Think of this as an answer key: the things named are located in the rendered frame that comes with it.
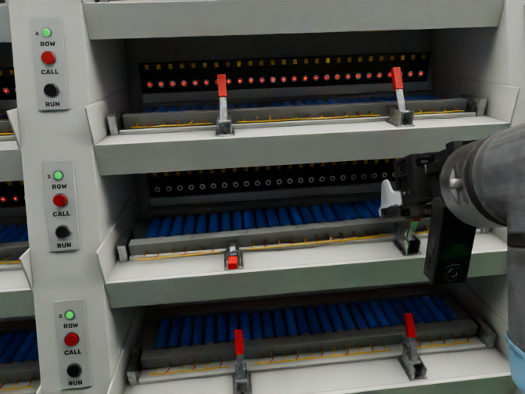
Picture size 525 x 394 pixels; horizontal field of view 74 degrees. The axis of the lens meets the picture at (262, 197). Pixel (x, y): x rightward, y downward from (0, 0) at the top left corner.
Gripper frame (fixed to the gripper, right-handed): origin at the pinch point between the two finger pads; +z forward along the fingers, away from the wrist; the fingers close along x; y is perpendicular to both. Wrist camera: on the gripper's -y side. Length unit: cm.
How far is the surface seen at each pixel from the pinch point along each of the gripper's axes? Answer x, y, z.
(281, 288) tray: 19.9, -9.6, -3.1
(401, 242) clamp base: 1.0, -4.4, -3.3
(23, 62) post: 53, 24, -9
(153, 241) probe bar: 38.7, -1.5, -0.7
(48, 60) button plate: 49, 23, -9
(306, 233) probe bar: 14.9, -1.9, 0.1
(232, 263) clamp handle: 26.7, -4.8, -10.8
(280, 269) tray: 20.0, -6.7, -4.8
